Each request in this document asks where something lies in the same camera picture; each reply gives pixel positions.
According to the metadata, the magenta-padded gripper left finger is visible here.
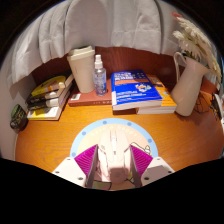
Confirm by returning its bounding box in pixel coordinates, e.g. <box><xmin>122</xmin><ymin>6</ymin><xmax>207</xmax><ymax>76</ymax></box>
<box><xmin>52</xmin><ymin>143</ymin><xmax>100</xmax><ymax>188</ymax></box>

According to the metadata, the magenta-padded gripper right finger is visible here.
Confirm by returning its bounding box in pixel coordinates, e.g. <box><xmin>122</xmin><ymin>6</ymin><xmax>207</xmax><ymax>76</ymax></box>
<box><xmin>129</xmin><ymin>143</ymin><xmax>175</xmax><ymax>188</ymax></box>

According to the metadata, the pink computer mouse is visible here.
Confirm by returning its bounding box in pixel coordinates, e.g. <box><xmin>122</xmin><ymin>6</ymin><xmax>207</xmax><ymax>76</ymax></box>
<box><xmin>94</xmin><ymin>129</ymin><xmax>134</xmax><ymax>184</ymax></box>

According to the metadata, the round cartoon mouse pad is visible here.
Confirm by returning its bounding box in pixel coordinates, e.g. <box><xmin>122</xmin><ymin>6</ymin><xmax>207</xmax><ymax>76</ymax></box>
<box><xmin>69</xmin><ymin>117</ymin><xmax>159</xmax><ymax>191</ymax></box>

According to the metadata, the yellow and white book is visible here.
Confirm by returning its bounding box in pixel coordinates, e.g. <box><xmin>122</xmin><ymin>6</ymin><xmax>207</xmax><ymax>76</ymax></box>
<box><xmin>26</xmin><ymin>96</ymin><xmax>70</xmax><ymax>121</ymax></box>

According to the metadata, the orange book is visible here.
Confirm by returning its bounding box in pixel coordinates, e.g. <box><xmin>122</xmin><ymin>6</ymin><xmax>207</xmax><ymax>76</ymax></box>
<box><xmin>135</xmin><ymin>74</ymin><xmax>178</xmax><ymax>116</ymax></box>

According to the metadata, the dark green mug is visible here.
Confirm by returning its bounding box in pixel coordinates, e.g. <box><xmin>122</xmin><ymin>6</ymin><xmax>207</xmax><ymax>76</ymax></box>
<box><xmin>9</xmin><ymin>103</ymin><xmax>29</xmax><ymax>132</ymax></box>

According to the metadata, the brown book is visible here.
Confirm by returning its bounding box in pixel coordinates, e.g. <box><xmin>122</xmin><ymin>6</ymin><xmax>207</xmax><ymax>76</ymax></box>
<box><xmin>67</xmin><ymin>78</ymin><xmax>113</xmax><ymax>108</ymax></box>

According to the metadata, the blue book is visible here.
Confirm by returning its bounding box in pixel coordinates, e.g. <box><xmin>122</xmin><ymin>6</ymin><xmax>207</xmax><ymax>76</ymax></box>
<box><xmin>110</xmin><ymin>68</ymin><xmax>164</xmax><ymax>112</ymax></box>

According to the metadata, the white ceramic pitcher vase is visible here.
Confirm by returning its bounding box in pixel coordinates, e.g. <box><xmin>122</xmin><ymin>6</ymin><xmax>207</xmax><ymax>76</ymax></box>
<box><xmin>170</xmin><ymin>51</ymin><xmax>210</xmax><ymax>117</ymax></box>

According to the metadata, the clear spray bottle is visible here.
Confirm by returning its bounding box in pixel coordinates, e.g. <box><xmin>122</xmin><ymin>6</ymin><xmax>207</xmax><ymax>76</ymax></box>
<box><xmin>92</xmin><ymin>54</ymin><xmax>108</xmax><ymax>97</ymax></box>

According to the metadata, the cream lidded tumbler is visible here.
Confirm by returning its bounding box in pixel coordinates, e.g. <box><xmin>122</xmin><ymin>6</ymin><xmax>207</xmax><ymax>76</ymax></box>
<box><xmin>66</xmin><ymin>45</ymin><xmax>96</xmax><ymax>94</ymax></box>

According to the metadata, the white curtain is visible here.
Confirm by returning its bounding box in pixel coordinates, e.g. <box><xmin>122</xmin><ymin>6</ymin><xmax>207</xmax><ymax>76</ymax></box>
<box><xmin>6</xmin><ymin>0</ymin><xmax>201</xmax><ymax>88</ymax></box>

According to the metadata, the black cable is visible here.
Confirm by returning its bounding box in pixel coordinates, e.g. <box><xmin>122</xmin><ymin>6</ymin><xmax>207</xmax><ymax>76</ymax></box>
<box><xmin>194</xmin><ymin>91</ymin><xmax>223</xmax><ymax>121</ymax></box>

